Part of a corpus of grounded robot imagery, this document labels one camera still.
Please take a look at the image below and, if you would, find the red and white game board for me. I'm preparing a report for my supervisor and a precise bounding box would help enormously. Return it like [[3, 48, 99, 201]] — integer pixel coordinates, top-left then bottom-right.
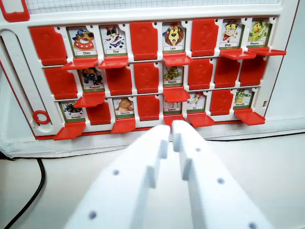
[[0, 0, 301, 141]]

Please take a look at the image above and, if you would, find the black cable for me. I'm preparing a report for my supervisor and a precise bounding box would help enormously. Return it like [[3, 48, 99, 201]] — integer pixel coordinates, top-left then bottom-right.
[[3, 157, 47, 229]]

